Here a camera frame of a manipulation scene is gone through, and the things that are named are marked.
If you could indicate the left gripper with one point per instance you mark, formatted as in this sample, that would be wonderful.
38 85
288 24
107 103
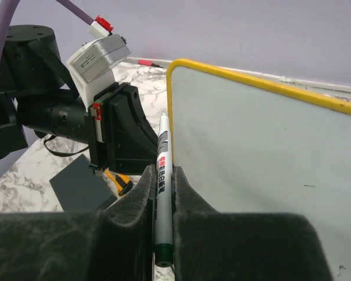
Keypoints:
133 153

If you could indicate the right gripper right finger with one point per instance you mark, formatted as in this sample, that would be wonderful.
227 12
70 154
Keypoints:
209 245

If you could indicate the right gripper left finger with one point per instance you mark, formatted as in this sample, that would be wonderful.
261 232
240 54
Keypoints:
115 244

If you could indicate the white whiteboard marker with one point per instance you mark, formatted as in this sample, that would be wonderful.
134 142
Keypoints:
163 211

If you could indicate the yellow framed whiteboard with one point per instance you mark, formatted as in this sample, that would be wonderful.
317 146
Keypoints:
247 145

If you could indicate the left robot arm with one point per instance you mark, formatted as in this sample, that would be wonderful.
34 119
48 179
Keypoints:
82 102

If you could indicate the yellow utility knife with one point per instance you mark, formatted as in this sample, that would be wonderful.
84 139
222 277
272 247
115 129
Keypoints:
122 182

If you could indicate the left black pad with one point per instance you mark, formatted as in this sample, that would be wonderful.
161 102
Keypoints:
78 189

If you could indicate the red marker on rail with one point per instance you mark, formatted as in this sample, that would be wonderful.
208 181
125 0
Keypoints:
148 63

